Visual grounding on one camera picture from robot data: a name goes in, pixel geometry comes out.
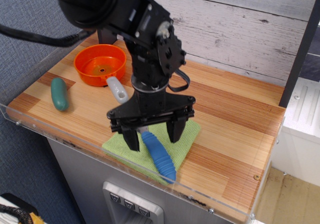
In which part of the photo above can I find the dark right vertical post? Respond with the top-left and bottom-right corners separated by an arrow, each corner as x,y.
278,0 -> 320,108

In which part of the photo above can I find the blue handled metal fork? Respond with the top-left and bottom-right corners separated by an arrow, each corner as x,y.
137,126 -> 177,184

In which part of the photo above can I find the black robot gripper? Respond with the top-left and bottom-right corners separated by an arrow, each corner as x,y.
107,90 -> 196,152

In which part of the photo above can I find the green cloth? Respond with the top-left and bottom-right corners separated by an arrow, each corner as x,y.
102,119 -> 201,185

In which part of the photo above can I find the yellow and black object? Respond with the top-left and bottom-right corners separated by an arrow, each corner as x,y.
26,213 -> 46,224

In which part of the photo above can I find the dark left vertical post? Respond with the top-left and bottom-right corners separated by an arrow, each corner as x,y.
97,29 -> 117,44

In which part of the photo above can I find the grey cabinet with button panel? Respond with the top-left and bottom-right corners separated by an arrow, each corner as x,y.
49,139 -> 228,224

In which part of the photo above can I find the orange toy pot grey handle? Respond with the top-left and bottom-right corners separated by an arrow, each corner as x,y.
73,44 -> 129,104

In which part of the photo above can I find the teal green toy pickle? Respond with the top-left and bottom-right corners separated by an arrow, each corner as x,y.
50,78 -> 69,111

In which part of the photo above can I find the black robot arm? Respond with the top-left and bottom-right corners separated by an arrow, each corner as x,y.
58,0 -> 196,151

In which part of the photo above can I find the dark vertical post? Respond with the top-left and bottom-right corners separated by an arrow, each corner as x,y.
278,0 -> 320,108
97,29 -> 117,44

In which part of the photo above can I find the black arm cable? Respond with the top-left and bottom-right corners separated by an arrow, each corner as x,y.
0,23 -> 191,93

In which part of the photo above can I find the white metal side unit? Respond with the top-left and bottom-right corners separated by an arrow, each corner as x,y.
271,78 -> 320,186

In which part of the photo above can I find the clear acrylic table guard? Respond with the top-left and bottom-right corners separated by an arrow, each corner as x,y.
7,36 -> 285,223

